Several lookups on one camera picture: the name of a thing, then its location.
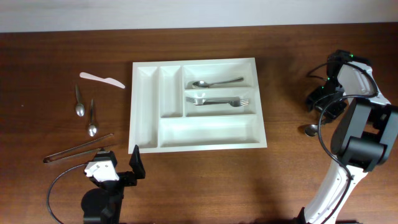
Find white plastic cutlery tray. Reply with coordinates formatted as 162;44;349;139
128;58;267;153

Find large steel spoon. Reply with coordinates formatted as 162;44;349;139
304;123;323;137
192;77;244;88

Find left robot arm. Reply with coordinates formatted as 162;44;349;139
81;146;146;223

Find steel kitchen tongs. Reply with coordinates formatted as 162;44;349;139
42;133;114;164

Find right black cable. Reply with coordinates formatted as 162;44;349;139
306;60;380;224

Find steel fork pointing up-left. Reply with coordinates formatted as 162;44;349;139
185;96;241;106

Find small steel teaspoon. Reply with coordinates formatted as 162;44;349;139
75;85;85;117
88;99;97;137

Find steel fork pointing down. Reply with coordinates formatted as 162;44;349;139
203;99;249;107

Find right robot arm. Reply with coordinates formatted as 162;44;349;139
294;50;397;223

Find lower small steel teaspoon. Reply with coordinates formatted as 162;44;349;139
88;99;97;137

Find pink plastic knife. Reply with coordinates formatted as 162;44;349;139
79;72;125;89

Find upper small steel teaspoon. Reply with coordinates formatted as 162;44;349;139
75;85;85;117

